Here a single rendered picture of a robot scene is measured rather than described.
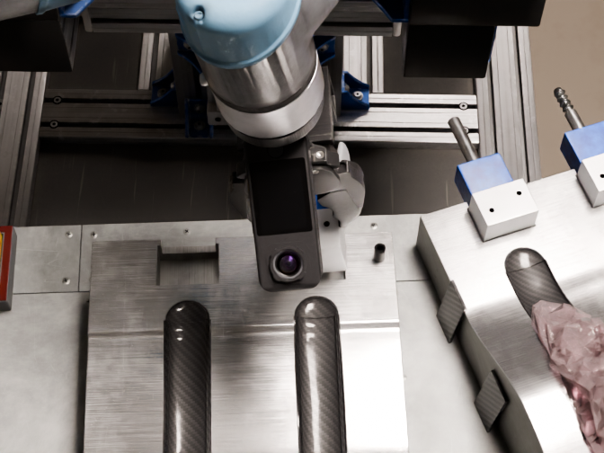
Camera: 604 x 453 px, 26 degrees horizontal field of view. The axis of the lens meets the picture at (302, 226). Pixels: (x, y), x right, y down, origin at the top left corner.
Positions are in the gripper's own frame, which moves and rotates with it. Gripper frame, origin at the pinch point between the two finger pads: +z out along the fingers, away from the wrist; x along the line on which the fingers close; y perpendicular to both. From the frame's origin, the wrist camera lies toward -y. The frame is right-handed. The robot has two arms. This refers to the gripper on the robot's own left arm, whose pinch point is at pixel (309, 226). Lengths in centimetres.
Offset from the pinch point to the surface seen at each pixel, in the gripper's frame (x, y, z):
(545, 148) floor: -29, 54, 108
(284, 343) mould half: 3.1, -8.5, 4.1
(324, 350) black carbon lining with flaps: -0.1, -9.1, 5.0
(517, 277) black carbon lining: -16.9, -1.9, 11.6
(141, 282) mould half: 14.9, -2.4, 3.0
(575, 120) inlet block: -24.1, 13.8, 13.9
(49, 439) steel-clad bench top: 24.7, -13.8, 9.2
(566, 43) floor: -36, 76, 112
